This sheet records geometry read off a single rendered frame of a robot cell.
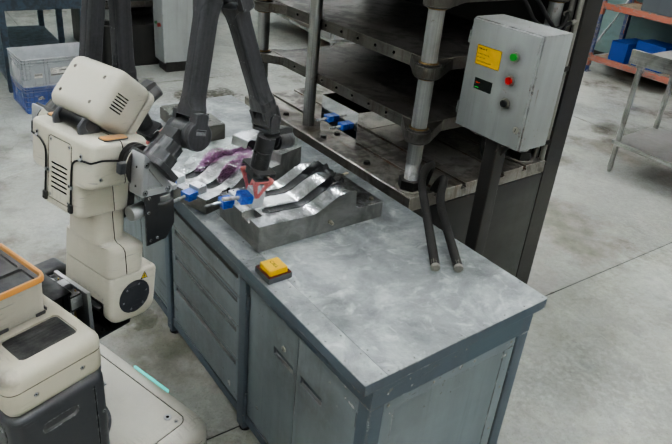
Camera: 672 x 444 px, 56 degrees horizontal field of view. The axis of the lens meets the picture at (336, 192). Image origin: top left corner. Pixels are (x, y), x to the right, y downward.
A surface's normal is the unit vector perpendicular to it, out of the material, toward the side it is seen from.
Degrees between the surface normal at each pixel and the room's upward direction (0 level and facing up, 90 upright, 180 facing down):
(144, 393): 0
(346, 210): 90
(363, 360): 0
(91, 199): 90
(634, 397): 0
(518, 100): 90
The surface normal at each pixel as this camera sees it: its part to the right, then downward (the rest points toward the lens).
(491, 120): -0.80, 0.21
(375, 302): 0.08, -0.89
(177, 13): 0.56, 0.42
